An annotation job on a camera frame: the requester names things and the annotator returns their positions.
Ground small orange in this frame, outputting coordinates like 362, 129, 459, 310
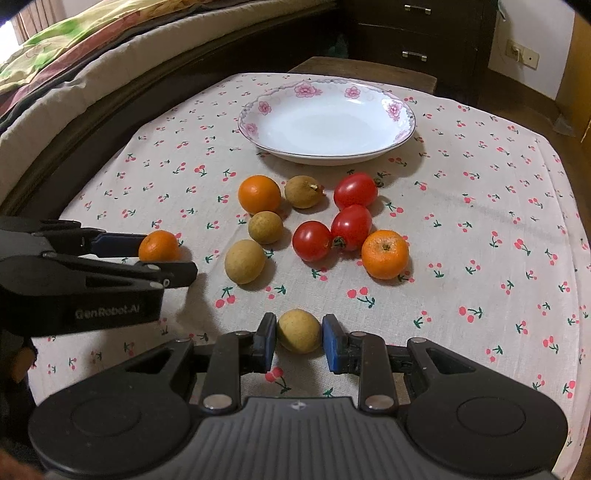
138, 230, 181, 262

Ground orange mandarin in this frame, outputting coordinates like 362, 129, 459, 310
361, 230, 410, 280
238, 175, 281, 215

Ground red tomato left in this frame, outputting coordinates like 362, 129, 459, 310
291, 221, 332, 262

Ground red tomato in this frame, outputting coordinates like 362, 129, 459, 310
331, 205, 372, 251
291, 221, 332, 262
334, 172, 378, 210

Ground red tomato middle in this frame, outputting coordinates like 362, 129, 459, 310
331, 205, 372, 251

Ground beige mattress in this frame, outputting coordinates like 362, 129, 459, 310
1, 1, 329, 200

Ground cherry print tablecloth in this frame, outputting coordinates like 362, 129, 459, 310
29, 74, 590, 479

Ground tan longan with stem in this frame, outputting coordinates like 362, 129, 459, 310
284, 175, 325, 209

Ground red tomato top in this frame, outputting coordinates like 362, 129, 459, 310
334, 172, 378, 210

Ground colourful floral quilt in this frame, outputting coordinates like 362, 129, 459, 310
1, 1, 205, 114

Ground white floral plate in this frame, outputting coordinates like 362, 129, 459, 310
238, 76, 417, 166

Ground wooden stool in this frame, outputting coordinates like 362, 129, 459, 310
290, 56, 437, 94

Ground dark wooden dresser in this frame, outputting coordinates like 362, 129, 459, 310
338, 0, 497, 106

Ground dark wooden bed frame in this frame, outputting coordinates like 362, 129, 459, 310
1, 1, 344, 218

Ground lower dresser handle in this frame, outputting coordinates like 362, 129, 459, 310
402, 50, 428, 62

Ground dresser handle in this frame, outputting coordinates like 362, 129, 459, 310
404, 4, 432, 15
402, 50, 428, 62

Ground wall power outlet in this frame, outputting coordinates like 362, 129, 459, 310
505, 39, 540, 70

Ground upper dresser handle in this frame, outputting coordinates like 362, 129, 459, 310
404, 4, 432, 15

